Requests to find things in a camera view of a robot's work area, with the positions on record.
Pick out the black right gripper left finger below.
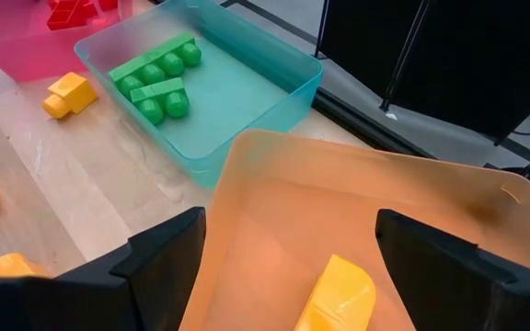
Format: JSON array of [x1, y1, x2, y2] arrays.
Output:
[[0, 206, 207, 331]]

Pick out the short green toy block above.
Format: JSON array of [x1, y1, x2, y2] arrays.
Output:
[[129, 76, 190, 126]]

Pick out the translucent red plastic bin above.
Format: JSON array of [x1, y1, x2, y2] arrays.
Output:
[[0, 0, 133, 85]]

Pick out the translucent teal plastic bin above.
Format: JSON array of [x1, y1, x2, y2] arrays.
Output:
[[74, 0, 325, 189]]

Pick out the small yellow toy block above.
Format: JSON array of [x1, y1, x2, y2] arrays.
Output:
[[294, 253, 378, 331], [41, 71, 99, 120]]

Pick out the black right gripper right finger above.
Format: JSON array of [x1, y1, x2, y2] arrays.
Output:
[[374, 209, 530, 331]]

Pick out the black room divider panel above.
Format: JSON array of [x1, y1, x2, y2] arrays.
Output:
[[316, 0, 530, 142]]

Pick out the long green toy block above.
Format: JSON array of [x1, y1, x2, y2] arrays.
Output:
[[108, 30, 203, 98]]

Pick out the translucent orange plastic bin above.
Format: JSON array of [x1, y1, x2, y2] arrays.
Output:
[[178, 128, 530, 331]]

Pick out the large red toy block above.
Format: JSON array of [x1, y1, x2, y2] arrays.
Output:
[[45, 0, 99, 32]]

